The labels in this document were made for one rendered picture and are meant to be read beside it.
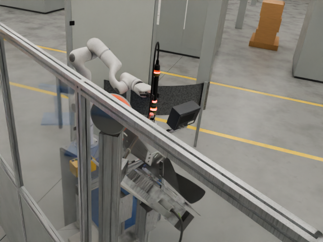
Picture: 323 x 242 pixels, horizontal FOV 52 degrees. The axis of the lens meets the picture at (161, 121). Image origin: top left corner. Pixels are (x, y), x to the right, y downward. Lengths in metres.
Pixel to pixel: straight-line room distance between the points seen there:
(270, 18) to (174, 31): 2.95
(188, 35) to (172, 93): 4.22
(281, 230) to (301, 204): 3.49
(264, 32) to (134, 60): 6.27
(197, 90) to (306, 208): 1.85
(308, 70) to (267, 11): 2.53
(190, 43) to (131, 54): 4.14
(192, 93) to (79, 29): 1.55
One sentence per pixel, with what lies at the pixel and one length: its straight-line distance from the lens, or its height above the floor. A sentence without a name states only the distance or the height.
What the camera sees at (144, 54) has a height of 1.17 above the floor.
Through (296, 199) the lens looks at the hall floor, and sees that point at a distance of 4.26.
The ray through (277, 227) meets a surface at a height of 2.03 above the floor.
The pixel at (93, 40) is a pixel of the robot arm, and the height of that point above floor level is 1.86.
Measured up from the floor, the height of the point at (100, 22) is 1.63.
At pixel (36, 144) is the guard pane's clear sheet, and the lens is 1.80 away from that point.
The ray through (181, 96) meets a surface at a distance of 4.14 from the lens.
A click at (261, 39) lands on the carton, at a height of 0.24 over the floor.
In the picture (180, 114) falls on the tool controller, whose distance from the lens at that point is 2.78.
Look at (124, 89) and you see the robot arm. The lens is 2.15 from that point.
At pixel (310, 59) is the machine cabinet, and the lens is 8.02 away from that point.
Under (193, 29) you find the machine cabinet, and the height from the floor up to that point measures 0.69.
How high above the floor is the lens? 2.50
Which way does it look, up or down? 29 degrees down
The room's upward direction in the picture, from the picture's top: 6 degrees clockwise
